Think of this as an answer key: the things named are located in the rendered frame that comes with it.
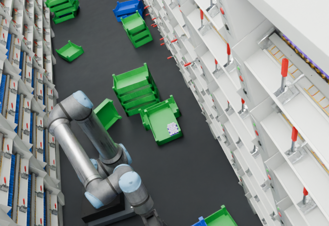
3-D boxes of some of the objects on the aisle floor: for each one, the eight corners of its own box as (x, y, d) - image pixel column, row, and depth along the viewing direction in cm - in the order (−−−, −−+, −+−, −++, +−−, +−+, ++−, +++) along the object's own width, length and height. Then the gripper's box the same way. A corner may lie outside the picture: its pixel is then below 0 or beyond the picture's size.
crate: (183, 135, 319) (180, 130, 312) (158, 146, 319) (155, 141, 313) (170, 105, 337) (167, 99, 330) (146, 115, 337) (143, 110, 330)
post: (317, 333, 193) (214, -43, 84) (306, 313, 200) (200, -55, 92) (357, 315, 192) (307, -84, 84) (345, 296, 200) (286, -93, 92)
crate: (91, 139, 352) (81, 122, 340) (116, 115, 365) (106, 98, 353) (97, 142, 347) (86, 124, 335) (122, 117, 360) (112, 100, 348)
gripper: (153, 195, 190) (172, 230, 198) (131, 208, 189) (151, 242, 197) (157, 205, 182) (177, 241, 190) (134, 218, 181) (155, 254, 189)
